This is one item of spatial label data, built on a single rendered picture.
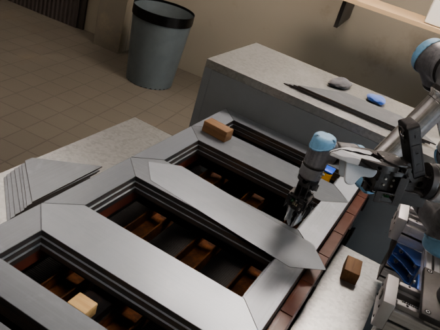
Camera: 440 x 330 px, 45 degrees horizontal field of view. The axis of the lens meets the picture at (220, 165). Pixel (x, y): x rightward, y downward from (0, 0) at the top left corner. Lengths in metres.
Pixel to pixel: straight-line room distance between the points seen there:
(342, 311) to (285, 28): 3.60
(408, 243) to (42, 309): 1.24
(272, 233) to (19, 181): 0.87
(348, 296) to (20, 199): 1.17
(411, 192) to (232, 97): 1.65
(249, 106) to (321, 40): 2.57
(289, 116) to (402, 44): 2.61
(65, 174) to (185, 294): 0.73
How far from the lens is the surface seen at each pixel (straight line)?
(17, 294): 1.38
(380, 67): 5.05
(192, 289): 1.48
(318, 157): 1.68
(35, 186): 1.88
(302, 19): 5.10
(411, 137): 1.04
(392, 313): 1.54
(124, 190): 1.83
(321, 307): 1.90
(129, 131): 2.42
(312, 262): 1.74
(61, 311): 1.35
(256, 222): 1.81
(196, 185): 1.91
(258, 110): 2.58
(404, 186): 1.06
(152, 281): 1.47
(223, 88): 2.63
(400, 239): 1.98
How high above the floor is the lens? 1.84
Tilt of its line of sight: 28 degrees down
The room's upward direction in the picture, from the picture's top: 17 degrees clockwise
